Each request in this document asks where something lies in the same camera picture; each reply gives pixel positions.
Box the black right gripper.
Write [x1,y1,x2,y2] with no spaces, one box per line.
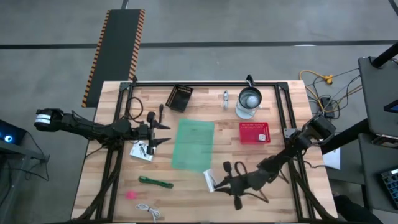
[213,161,252,211]

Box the long narrow cable box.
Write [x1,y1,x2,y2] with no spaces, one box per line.
[203,168,217,194]

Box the black hazard striped floor mat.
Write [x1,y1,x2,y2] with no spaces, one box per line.
[81,9,146,109]

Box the black keypad device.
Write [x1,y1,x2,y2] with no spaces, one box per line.
[379,167,398,210]

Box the black aluminium table frame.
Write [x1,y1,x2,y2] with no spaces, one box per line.
[72,80,338,223]

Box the black computer blue light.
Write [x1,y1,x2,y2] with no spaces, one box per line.
[0,119,27,146]

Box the person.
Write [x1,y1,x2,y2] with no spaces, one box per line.
[333,194,385,224]

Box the black side desk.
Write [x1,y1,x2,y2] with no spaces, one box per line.
[0,142,51,224]

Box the grey desk top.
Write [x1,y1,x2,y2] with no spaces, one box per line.
[357,133,398,216]
[357,55,398,138]

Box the white cable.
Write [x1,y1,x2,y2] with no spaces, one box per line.
[134,203,161,223]

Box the green translucent sheet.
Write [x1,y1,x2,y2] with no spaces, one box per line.
[171,118,216,174]

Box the black power adapter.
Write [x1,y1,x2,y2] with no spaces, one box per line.
[320,96,336,119]

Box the white light bulb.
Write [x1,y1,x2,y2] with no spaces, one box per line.
[246,95,260,108]

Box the black pole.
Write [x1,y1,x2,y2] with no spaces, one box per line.
[371,41,398,69]

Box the red slotted plastic basket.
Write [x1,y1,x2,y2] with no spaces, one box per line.
[238,121,272,146]

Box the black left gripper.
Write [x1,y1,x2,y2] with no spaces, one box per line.
[138,111,172,156]

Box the yellow floor cable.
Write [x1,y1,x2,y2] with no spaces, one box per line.
[298,69,335,113]

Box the white paper sheet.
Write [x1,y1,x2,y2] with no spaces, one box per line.
[322,147,341,170]

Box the white cable box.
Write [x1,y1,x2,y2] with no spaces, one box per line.
[129,140,155,162]

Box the black slotted plastic basket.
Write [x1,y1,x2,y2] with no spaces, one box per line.
[165,83,195,113]

